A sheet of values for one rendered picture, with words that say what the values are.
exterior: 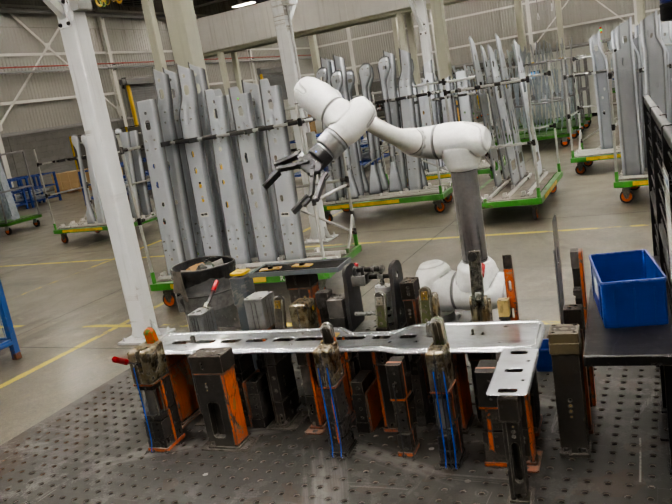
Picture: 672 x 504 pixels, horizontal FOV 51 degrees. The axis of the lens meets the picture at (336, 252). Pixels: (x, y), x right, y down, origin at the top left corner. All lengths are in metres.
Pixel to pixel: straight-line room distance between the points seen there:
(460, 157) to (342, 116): 0.60
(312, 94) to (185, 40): 7.75
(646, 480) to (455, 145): 1.31
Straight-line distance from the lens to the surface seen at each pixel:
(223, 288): 5.19
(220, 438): 2.39
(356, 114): 2.22
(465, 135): 2.63
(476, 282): 2.25
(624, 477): 2.01
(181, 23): 10.02
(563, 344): 1.94
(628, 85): 8.94
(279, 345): 2.32
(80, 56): 6.07
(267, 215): 6.83
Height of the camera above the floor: 1.75
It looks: 12 degrees down
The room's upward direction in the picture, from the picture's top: 10 degrees counter-clockwise
